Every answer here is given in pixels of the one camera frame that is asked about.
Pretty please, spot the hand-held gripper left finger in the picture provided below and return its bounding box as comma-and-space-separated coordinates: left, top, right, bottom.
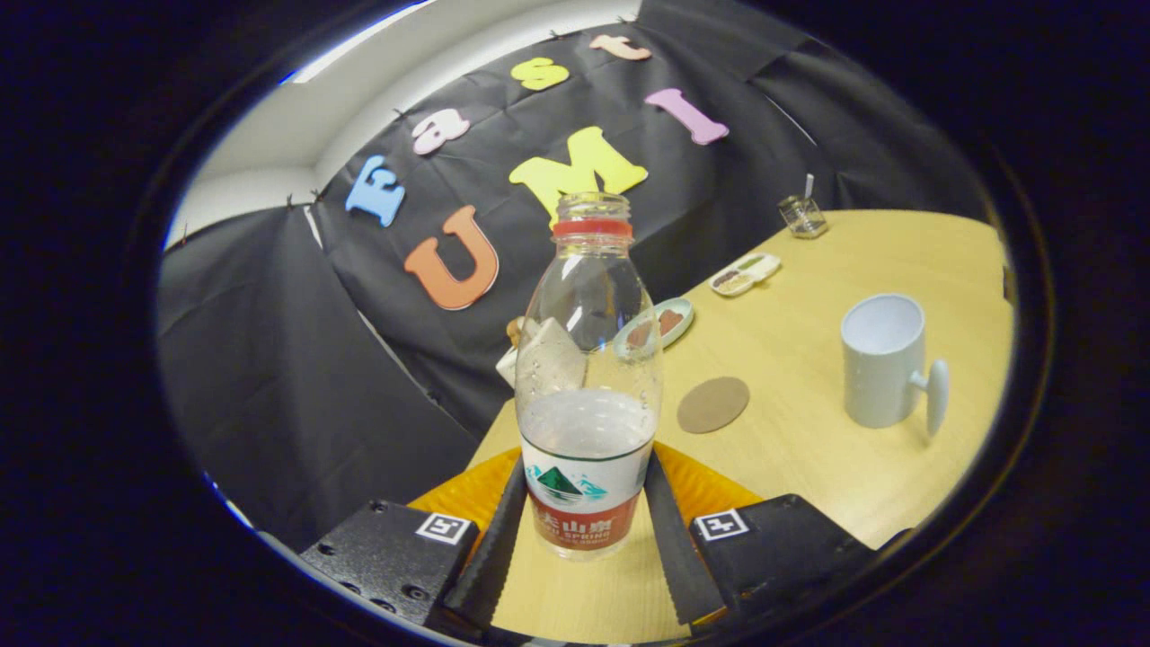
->
301, 454, 529, 634

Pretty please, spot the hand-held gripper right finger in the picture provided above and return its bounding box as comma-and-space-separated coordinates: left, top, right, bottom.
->
642, 442, 877, 627

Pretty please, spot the clear plastic bottle red label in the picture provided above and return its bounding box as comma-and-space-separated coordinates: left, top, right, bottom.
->
515, 191, 665, 562

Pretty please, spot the round brown coaster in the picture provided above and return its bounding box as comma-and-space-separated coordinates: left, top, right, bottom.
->
676, 376, 751, 435

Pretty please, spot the white cup with handle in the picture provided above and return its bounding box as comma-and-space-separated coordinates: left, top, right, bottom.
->
840, 293, 951, 439

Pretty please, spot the wooden table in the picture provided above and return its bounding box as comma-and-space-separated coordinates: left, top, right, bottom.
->
467, 209, 1014, 643

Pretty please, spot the white toaster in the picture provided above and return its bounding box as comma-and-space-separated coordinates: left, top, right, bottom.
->
496, 316, 585, 396

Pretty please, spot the pale green round plate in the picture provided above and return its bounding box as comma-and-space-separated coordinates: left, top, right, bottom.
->
613, 297, 694, 360

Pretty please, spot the white divided tray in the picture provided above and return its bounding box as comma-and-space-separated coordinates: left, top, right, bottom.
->
708, 253, 782, 297

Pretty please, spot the clear square jar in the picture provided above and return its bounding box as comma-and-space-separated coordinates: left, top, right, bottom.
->
778, 194, 829, 239

